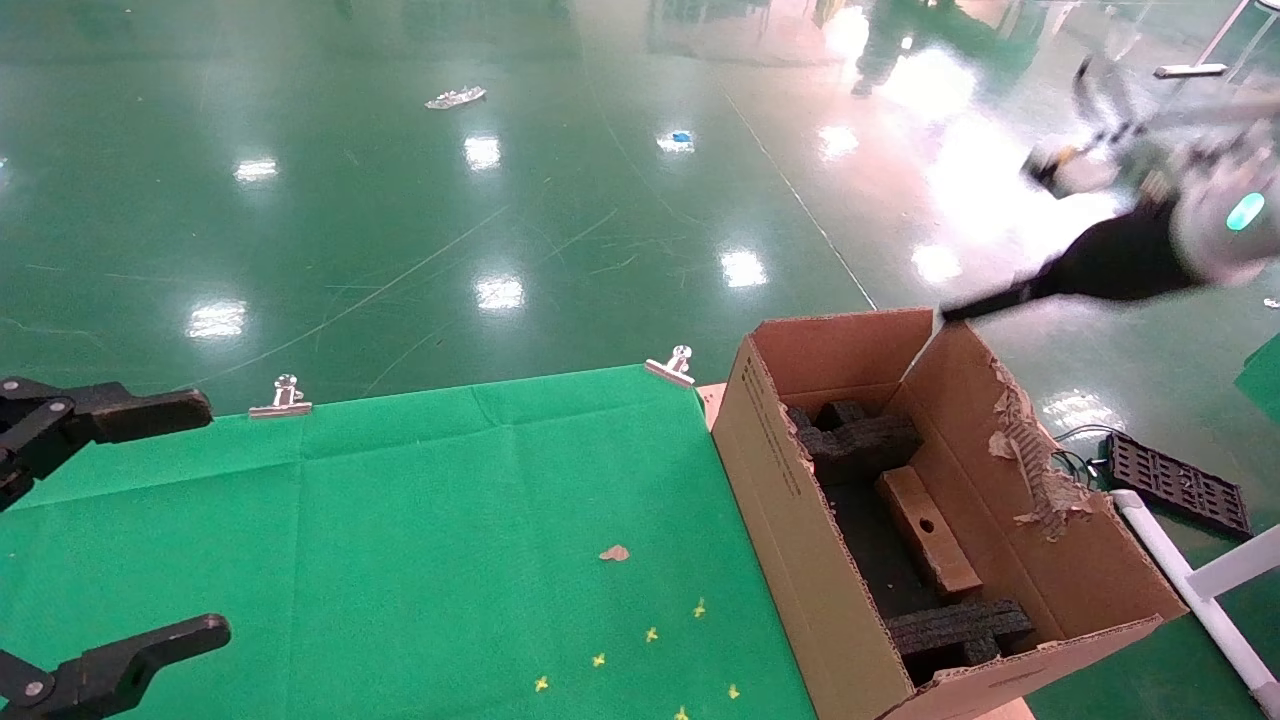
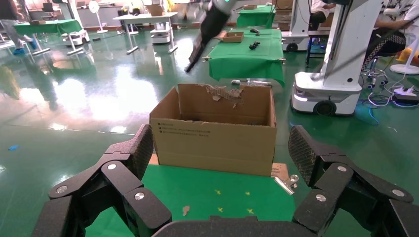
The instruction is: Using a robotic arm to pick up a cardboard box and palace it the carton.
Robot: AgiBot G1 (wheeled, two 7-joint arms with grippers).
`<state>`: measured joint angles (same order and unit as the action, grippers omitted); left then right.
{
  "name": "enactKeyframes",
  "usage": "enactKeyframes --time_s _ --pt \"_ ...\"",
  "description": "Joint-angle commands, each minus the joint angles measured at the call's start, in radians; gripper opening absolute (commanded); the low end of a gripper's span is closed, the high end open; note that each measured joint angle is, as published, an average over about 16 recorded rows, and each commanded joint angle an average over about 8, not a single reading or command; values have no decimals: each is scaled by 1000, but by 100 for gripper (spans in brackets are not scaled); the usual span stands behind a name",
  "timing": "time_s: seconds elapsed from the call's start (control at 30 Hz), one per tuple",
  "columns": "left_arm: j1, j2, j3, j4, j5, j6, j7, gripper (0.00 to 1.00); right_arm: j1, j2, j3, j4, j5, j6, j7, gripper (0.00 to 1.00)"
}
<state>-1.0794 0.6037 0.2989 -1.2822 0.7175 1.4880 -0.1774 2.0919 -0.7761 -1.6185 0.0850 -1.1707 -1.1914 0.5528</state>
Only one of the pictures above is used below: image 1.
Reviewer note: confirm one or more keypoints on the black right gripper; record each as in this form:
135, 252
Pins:
1120, 260

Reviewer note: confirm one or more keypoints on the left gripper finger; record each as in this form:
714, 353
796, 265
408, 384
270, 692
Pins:
120, 665
130, 412

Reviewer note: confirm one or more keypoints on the small brown cardboard box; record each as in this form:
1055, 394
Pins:
930, 545

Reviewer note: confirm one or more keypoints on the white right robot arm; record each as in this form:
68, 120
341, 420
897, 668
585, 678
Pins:
1215, 250

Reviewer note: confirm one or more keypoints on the black foam carton liner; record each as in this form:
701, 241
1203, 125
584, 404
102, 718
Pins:
870, 560

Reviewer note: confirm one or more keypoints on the large open cardboard carton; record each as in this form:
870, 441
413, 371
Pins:
780, 520

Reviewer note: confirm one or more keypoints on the small cardboard scrap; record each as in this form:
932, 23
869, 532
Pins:
614, 552

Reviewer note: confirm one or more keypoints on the silver binder clip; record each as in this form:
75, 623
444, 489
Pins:
672, 370
283, 405

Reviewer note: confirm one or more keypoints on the black plastic grid tray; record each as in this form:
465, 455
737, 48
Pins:
1180, 485

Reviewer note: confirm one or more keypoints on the bright green fabric piece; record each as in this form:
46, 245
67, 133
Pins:
1265, 380

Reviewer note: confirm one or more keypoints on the white floor stand bar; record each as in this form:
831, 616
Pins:
1190, 70

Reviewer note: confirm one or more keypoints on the large green table cloth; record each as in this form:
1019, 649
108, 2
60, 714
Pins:
400, 550

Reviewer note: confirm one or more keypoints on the blue floor litter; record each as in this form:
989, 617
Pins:
680, 138

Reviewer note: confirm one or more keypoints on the white floor litter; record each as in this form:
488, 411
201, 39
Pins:
455, 98

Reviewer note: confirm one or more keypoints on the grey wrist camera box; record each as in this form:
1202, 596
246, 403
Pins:
1080, 172

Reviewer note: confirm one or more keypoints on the white frame leg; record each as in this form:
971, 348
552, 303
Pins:
1215, 622

